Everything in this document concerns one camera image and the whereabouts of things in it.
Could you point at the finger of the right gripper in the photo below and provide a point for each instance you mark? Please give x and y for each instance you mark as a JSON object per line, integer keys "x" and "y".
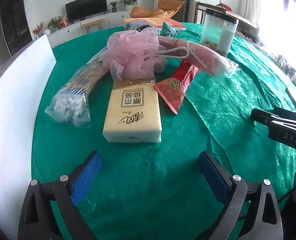
{"x": 279, "y": 129}
{"x": 285, "y": 114}

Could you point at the white tv cabinet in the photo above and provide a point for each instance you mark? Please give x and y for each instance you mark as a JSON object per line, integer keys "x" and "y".
{"x": 74, "y": 30}

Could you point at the green satin tablecloth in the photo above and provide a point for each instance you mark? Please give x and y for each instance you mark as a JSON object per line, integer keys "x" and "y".
{"x": 155, "y": 191}

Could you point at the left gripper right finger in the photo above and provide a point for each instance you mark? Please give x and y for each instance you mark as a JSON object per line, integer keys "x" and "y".
{"x": 253, "y": 203}

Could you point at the red flower vase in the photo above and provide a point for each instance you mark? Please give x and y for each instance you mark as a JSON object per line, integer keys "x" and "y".
{"x": 38, "y": 31}

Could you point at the pink mesh bath pouf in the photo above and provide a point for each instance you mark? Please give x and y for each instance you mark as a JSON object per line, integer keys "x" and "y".
{"x": 133, "y": 54}

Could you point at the orange book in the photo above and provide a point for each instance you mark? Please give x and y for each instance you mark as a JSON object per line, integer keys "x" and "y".
{"x": 157, "y": 22}

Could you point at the black television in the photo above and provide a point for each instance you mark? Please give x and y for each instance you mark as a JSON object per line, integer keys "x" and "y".
{"x": 80, "y": 9}

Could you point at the orange rocking chair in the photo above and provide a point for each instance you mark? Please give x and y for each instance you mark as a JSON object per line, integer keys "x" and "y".
{"x": 164, "y": 9}

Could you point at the leafy plant red pot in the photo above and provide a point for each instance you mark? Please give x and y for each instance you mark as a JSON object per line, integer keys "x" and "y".
{"x": 57, "y": 23}

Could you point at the cotton swab bag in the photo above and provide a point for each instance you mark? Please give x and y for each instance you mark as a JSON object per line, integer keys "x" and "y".
{"x": 70, "y": 103}

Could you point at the small wooden bench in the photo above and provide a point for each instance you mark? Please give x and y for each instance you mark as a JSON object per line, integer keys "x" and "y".
{"x": 88, "y": 25}

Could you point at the dark bookshelf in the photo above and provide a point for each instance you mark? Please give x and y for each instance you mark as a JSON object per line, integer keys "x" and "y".
{"x": 14, "y": 25}

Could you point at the clear jar black lid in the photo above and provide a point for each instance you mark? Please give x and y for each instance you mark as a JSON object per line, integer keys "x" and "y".
{"x": 218, "y": 31}

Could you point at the pink towel package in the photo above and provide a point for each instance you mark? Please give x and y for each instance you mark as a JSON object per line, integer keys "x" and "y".
{"x": 204, "y": 58}

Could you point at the green potted plant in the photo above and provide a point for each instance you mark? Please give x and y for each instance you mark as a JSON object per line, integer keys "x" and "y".
{"x": 129, "y": 4}

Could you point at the red foil packet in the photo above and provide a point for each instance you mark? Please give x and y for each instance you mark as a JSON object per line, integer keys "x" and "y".
{"x": 173, "y": 89}

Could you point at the blue patterned sachet pouch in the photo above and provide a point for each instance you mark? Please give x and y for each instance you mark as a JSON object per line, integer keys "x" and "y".
{"x": 168, "y": 31}

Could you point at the wooden side table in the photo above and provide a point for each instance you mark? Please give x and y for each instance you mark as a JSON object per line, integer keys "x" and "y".
{"x": 243, "y": 25}

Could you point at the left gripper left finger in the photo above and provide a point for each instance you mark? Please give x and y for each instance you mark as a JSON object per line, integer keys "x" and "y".
{"x": 37, "y": 220}

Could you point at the yellow tissue pack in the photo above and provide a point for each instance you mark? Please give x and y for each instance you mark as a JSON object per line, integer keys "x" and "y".
{"x": 133, "y": 114}

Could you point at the small dark potted plant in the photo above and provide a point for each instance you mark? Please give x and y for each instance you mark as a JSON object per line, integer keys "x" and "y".
{"x": 114, "y": 6}

